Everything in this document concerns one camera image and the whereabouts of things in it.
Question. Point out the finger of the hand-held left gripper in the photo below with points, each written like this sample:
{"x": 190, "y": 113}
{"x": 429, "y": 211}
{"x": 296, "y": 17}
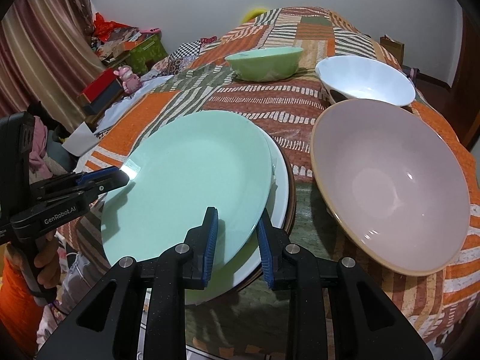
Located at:
{"x": 101, "y": 172}
{"x": 108, "y": 186}

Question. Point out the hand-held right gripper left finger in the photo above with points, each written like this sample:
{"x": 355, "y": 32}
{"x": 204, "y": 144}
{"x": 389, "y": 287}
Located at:
{"x": 210, "y": 247}

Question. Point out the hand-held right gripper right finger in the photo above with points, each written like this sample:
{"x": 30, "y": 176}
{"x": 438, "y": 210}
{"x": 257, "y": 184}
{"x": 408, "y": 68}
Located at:
{"x": 264, "y": 255}

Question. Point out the white plate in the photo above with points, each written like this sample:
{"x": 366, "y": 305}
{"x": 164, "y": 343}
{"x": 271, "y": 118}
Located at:
{"x": 281, "y": 191}

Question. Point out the green plate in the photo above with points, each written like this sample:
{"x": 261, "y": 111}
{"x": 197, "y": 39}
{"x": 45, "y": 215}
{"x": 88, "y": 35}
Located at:
{"x": 187, "y": 172}

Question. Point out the pink bowl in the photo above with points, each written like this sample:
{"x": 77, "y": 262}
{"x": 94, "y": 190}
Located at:
{"x": 386, "y": 180}

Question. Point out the green bowl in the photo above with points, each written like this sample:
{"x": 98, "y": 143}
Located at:
{"x": 262, "y": 65}

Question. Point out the white bowl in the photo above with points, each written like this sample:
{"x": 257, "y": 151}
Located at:
{"x": 367, "y": 78}

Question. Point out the person's left hand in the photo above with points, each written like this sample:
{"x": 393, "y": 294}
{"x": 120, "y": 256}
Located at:
{"x": 48, "y": 262}

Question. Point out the white paper sheet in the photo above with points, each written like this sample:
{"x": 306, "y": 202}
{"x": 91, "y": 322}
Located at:
{"x": 80, "y": 138}

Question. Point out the pink scarf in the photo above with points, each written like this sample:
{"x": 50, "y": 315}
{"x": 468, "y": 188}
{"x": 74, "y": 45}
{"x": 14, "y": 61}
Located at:
{"x": 40, "y": 150}

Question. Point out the white floral cloth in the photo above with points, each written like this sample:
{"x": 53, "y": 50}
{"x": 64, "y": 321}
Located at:
{"x": 80, "y": 277}

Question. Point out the red box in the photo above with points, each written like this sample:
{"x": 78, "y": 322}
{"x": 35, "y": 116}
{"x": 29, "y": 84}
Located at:
{"x": 99, "y": 84}

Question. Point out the pink rabbit toy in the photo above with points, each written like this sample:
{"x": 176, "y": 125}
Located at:
{"x": 129, "y": 78}

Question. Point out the green box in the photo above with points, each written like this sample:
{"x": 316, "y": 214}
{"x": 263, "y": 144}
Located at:
{"x": 148, "y": 52}

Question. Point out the striped curtain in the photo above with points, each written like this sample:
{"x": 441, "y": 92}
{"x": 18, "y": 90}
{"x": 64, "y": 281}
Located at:
{"x": 41, "y": 56}

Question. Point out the pile of papers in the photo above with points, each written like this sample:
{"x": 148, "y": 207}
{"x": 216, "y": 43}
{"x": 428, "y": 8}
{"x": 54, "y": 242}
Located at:
{"x": 120, "y": 41}

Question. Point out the checkered patchwork cloth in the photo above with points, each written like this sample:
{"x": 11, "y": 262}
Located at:
{"x": 180, "y": 58}

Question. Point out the red plastic bag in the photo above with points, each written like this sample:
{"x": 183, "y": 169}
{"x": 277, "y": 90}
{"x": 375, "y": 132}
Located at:
{"x": 102, "y": 26}

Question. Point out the striped patchwork blanket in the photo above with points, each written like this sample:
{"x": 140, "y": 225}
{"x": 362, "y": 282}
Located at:
{"x": 243, "y": 101}

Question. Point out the pink flat case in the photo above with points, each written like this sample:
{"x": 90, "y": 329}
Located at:
{"x": 150, "y": 30}

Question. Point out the yellow foam tube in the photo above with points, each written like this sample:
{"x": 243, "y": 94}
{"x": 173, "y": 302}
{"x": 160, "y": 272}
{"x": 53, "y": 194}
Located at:
{"x": 253, "y": 13}

